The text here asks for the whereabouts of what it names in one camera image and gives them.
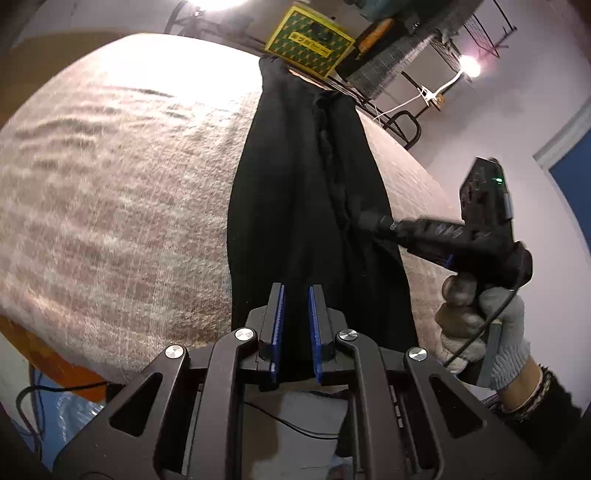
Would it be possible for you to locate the black long-sleeve sweater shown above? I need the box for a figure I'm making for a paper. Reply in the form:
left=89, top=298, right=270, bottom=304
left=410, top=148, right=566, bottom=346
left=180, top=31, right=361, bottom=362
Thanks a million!
left=228, top=57, right=418, bottom=381

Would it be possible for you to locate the right forearm dark sleeve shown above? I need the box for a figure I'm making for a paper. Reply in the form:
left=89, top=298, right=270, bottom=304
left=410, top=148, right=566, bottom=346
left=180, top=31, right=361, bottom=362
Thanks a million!
left=496, top=359, right=590, bottom=479

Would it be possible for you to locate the black metal clothes rack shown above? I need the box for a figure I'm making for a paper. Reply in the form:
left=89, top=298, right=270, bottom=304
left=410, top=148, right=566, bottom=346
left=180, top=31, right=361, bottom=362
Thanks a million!
left=164, top=1, right=517, bottom=137

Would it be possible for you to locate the right hand grey glove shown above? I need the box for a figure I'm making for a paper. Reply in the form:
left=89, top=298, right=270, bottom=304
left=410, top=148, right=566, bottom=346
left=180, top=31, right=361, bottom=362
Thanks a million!
left=436, top=275, right=531, bottom=390

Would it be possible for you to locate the blue window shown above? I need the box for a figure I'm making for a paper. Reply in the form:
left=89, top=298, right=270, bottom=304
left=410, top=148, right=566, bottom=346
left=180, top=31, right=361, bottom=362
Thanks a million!
left=534, top=99, right=591, bottom=248

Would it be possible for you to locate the white clip-on lamp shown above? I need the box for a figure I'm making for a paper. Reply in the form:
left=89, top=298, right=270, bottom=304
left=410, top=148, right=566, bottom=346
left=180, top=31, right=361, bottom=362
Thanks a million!
left=370, top=54, right=483, bottom=122

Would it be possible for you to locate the grey plaid long coat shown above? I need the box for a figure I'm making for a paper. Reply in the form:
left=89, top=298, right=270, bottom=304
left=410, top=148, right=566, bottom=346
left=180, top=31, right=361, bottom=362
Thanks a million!
left=342, top=1, right=464, bottom=99

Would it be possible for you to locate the beige plaid bed blanket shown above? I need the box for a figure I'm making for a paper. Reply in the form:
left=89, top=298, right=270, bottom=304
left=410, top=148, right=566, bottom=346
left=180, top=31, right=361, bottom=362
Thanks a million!
left=0, top=32, right=468, bottom=386

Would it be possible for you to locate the orange hanging garment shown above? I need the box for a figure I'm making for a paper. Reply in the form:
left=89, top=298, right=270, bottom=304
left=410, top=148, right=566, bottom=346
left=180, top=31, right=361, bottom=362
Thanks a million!
left=356, top=18, right=397, bottom=55

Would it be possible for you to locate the yellow green storage box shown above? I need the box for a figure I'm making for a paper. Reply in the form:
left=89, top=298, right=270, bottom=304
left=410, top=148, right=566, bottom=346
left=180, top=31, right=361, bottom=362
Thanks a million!
left=264, top=2, right=356, bottom=78

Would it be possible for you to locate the black floor cable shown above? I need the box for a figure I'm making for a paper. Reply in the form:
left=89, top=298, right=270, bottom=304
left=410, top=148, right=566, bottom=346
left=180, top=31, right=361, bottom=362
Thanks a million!
left=15, top=380, right=112, bottom=462

